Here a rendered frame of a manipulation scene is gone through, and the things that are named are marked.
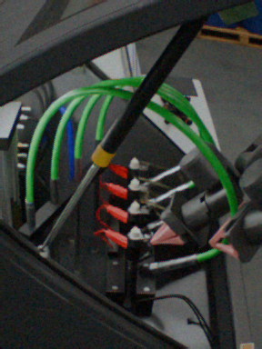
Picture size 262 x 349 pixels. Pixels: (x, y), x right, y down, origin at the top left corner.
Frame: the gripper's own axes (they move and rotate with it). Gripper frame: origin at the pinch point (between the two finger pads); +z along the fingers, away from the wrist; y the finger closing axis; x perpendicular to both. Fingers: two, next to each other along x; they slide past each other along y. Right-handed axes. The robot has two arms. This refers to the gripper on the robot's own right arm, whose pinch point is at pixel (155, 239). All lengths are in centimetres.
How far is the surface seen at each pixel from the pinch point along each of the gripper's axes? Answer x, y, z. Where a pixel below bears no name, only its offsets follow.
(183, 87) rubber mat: -95, -4, 15
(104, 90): 6.9, 28.8, -18.2
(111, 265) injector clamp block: -1.4, -1.2, 13.8
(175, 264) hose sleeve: 10.3, -1.1, -6.8
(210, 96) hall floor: -307, -75, 92
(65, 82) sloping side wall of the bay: -26.5, 31.2, 6.0
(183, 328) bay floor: 1.0, -24.8, 12.8
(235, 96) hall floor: -319, -90, 79
